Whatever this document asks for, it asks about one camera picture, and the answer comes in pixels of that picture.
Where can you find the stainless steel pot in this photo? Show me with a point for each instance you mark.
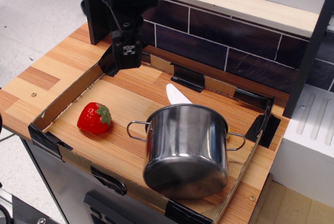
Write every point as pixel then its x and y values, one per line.
pixel 187 154

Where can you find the black toy oven panel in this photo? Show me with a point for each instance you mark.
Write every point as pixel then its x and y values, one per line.
pixel 102 211

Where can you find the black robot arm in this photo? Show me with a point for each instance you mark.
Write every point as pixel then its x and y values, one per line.
pixel 122 11

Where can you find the white sink drainboard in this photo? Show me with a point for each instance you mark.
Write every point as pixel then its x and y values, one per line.
pixel 304 161

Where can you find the yellow toy piece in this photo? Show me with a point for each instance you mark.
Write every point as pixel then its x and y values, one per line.
pixel 228 134

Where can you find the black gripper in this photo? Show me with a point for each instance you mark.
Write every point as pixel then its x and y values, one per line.
pixel 126 42

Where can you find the red plastic strawberry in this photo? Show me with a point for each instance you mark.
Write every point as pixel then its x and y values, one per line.
pixel 94 118

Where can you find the cardboard fence with black tape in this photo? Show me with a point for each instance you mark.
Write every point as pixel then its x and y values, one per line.
pixel 64 81

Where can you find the dark shelf frame with backsplash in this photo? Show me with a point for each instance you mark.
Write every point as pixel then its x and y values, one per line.
pixel 256 44

